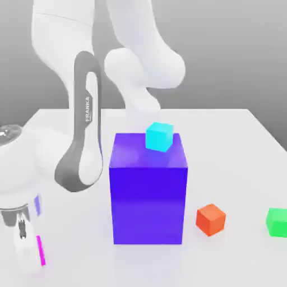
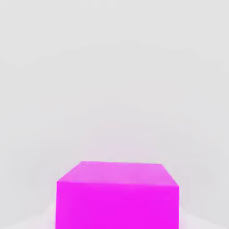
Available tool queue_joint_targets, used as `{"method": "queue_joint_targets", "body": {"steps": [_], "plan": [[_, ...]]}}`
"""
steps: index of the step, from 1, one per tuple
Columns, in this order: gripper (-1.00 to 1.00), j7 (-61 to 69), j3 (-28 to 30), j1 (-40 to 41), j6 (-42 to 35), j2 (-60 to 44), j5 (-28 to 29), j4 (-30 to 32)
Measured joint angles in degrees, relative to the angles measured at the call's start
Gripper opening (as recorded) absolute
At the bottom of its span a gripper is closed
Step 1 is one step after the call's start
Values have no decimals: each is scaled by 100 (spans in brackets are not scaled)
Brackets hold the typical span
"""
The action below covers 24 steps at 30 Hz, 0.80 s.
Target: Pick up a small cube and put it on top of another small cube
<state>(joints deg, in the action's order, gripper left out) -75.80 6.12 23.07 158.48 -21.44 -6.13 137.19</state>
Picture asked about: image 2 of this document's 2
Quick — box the small magenta cube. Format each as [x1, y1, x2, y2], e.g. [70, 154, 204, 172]
[55, 161, 180, 229]

